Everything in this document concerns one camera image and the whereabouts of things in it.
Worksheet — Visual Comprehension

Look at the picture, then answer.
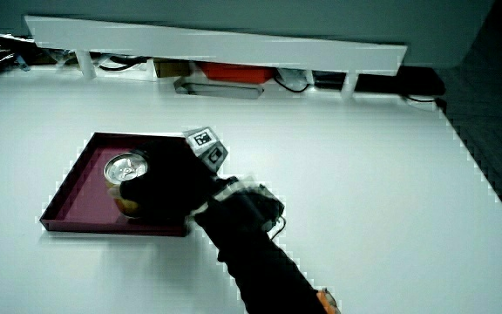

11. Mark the brown cardboard box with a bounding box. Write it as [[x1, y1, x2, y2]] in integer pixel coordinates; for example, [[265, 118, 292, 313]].
[[153, 59, 192, 79]]

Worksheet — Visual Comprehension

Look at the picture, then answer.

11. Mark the person's right hand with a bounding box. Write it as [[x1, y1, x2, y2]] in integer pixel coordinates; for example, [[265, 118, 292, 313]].
[[119, 126, 239, 222]]

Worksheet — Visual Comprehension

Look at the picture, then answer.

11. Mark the red bull can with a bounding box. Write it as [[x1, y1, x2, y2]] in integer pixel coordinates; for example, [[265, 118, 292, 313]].
[[103, 152, 150, 219]]

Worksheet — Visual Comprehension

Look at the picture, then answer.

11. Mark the black cable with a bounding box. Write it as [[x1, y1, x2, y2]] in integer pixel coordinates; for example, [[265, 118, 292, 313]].
[[273, 74, 311, 94], [98, 54, 151, 73]]

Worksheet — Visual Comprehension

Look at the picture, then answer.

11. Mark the long white shelf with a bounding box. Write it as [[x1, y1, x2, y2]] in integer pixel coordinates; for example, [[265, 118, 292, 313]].
[[24, 15, 408, 100]]

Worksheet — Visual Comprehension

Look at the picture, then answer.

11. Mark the grey flat device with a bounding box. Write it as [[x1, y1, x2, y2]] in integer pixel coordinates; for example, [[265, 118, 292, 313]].
[[173, 78, 265, 100]]

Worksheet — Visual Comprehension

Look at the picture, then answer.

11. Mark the person's right forearm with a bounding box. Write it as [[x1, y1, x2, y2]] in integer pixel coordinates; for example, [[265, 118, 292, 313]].
[[193, 175, 331, 314]]

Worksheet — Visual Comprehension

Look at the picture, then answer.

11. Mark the white adapter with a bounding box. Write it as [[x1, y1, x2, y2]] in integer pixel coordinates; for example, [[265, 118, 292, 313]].
[[276, 67, 309, 91]]

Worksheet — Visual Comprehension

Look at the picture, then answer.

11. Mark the orange box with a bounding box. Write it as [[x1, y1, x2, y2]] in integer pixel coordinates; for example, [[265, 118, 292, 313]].
[[197, 61, 276, 85]]

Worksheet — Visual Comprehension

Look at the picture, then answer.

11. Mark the dark red square plate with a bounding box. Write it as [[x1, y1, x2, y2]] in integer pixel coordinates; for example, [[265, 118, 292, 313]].
[[39, 132, 191, 238]]

